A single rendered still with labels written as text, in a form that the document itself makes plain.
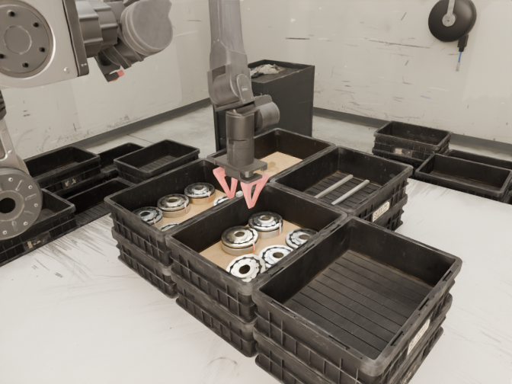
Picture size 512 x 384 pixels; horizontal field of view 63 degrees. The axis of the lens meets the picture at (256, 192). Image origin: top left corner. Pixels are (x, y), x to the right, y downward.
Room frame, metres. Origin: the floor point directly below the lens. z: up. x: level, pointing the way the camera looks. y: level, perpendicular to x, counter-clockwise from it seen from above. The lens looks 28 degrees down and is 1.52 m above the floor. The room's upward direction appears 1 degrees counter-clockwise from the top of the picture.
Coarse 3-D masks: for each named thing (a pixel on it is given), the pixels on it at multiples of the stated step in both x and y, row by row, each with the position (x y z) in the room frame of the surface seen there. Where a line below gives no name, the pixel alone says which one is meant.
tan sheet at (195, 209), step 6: (216, 192) 1.29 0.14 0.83; (216, 198) 1.25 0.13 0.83; (192, 204) 1.21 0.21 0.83; (204, 204) 1.21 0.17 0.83; (210, 204) 1.21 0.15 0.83; (192, 210) 1.17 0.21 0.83; (198, 210) 1.17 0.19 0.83; (180, 216) 1.14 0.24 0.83; (186, 216) 1.14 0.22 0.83; (168, 222) 1.10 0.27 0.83
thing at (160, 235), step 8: (200, 160) 1.35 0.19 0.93; (208, 160) 1.35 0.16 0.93; (176, 168) 1.28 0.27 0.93; (160, 176) 1.23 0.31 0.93; (136, 184) 1.17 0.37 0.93; (144, 184) 1.18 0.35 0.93; (256, 184) 1.15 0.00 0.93; (120, 192) 1.12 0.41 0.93; (104, 200) 1.08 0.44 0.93; (112, 200) 1.07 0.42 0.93; (224, 200) 1.05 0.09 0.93; (112, 208) 1.05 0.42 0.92; (120, 208) 1.03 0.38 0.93; (120, 216) 1.02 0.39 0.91; (128, 216) 0.99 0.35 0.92; (136, 216) 0.98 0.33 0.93; (192, 216) 0.97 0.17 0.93; (136, 224) 0.96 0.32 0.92; (144, 224) 0.94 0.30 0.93; (184, 224) 0.94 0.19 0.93; (152, 232) 0.91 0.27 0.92; (160, 232) 0.90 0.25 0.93; (160, 240) 0.89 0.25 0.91
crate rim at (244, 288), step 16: (288, 192) 1.10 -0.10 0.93; (224, 208) 1.02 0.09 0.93; (192, 224) 0.93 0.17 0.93; (336, 224) 0.92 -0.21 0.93; (176, 240) 0.86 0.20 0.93; (192, 256) 0.80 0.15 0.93; (288, 256) 0.78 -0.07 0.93; (208, 272) 0.76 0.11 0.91; (224, 272) 0.73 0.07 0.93; (240, 288) 0.69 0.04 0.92
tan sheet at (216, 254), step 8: (288, 224) 1.08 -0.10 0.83; (288, 232) 1.03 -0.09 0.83; (264, 240) 0.99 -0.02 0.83; (272, 240) 0.99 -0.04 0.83; (280, 240) 0.99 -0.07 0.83; (208, 248) 0.96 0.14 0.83; (216, 248) 0.96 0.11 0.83; (208, 256) 0.93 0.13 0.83; (216, 256) 0.93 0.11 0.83; (224, 256) 0.92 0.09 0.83; (232, 256) 0.92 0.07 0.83; (224, 264) 0.89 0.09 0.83
